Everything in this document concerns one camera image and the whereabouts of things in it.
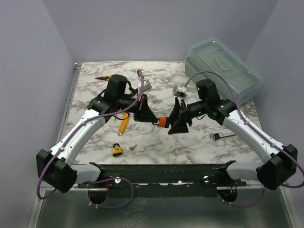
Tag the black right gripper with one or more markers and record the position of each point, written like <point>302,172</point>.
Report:
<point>180,126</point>

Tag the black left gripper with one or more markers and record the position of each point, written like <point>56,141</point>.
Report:
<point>143,112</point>

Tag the orange padlock with keys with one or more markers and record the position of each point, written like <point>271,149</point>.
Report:
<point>163,122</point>

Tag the silver padlock keys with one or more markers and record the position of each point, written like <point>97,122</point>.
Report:
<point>132,148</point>

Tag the yellow padlock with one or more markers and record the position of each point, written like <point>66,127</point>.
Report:
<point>117,150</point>

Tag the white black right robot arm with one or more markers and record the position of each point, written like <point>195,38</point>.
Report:
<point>277,160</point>

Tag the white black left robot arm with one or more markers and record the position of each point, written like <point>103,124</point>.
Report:
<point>55,165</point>

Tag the yellow utility knife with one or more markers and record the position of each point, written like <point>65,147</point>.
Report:
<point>124,123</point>

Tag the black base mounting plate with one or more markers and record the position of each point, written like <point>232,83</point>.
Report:
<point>163,180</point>

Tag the clear green plastic toolbox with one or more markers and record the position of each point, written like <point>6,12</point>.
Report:
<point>210,55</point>

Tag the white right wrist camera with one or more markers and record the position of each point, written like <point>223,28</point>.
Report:
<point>179,91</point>

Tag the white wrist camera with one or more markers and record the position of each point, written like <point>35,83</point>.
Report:
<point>179,91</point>
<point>146,86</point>

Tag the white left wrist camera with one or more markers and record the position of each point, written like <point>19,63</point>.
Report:
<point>146,86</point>

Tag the yellow handled pliers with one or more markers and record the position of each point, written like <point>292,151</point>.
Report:
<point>104,78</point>

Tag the aluminium rail frame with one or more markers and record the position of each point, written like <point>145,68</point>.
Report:
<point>56,166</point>

